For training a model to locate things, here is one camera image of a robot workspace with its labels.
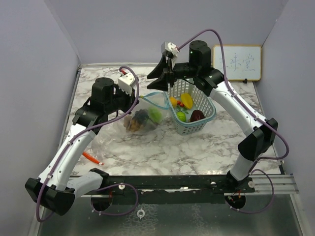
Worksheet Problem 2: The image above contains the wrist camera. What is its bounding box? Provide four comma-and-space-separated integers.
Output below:
118, 72, 136, 96
161, 41, 179, 59

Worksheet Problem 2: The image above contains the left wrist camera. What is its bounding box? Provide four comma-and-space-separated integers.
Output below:
118, 72, 136, 96

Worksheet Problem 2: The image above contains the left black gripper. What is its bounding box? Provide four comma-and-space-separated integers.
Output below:
105, 84, 139, 115

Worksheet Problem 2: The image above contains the green ring toy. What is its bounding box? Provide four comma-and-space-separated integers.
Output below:
148, 107, 163, 123

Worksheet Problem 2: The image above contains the dark purple grape bunch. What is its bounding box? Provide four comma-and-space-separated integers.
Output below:
133, 109, 150, 123

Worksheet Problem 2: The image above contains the clear orange-zipper bag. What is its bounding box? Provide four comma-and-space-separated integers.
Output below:
82, 132, 115, 166

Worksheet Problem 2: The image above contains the white board wooden frame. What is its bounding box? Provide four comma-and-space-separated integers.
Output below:
223, 45, 262, 81

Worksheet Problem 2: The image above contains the aluminium frame rail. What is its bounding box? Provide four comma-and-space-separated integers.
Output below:
39, 173, 300, 197

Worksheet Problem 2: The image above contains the green round fruit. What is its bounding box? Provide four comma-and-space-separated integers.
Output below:
176, 112, 186, 122

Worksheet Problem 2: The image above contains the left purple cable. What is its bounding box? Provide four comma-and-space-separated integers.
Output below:
36, 65, 140, 223

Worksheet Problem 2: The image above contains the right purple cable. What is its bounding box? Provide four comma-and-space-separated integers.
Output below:
178, 29, 290, 214

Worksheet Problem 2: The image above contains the yellow lemon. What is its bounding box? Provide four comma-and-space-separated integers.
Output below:
169, 97, 178, 108

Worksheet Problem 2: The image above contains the purple cable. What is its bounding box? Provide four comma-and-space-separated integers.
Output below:
178, 29, 290, 214
36, 65, 140, 223

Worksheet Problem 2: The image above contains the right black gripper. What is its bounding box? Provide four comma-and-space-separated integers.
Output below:
146, 55, 198, 92

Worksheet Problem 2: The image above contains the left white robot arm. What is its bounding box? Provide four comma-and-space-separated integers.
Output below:
25, 73, 139, 216

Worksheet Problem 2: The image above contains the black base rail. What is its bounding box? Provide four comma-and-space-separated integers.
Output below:
100, 175, 254, 205

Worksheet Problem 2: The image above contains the clear blue-zipper bag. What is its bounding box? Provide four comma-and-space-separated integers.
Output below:
124, 92, 169, 134

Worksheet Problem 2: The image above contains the brown longan bunch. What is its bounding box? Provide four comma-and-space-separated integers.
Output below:
126, 118, 144, 132

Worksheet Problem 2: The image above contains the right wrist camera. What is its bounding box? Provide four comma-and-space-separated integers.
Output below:
161, 41, 179, 59

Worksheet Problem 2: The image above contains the light blue plastic basket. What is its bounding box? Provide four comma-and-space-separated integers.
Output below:
164, 79, 216, 135

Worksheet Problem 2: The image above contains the dark red apple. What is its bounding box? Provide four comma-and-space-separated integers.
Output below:
189, 110, 205, 122

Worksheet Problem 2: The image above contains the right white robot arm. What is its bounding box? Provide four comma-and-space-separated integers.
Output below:
147, 40, 278, 192

